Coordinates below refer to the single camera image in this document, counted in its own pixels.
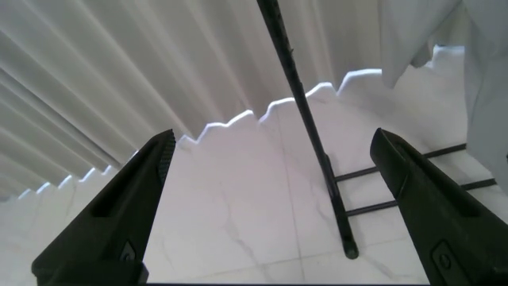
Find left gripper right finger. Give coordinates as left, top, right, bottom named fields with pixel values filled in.
left=369, top=127, right=508, bottom=285

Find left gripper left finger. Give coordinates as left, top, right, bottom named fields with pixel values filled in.
left=31, top=129, right=176, bottom=285

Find pale grey shorts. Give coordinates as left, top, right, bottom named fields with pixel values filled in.
left=376, top=0, right=508, bottom=195

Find black clothes rack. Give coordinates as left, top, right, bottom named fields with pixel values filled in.
left=256, top=0, right=498, bottom=261

